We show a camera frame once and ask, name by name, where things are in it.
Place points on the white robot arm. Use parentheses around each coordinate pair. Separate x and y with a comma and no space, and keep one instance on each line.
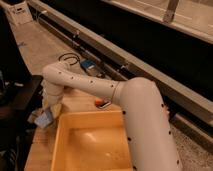
(151,143)

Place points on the blue sponge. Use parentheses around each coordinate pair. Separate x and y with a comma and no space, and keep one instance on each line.
(44,119)

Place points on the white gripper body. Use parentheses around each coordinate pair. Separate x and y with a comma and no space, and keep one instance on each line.
(52,100)

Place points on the yellow plastic bin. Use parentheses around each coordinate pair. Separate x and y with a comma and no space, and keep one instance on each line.
(91,141)

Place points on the orange carrot piece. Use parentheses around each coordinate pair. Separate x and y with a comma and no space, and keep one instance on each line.
(98,101)

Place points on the blue box device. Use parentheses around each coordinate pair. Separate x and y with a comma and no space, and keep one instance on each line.
(87,64)

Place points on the white sign board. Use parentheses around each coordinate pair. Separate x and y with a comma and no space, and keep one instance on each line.
(19,13)

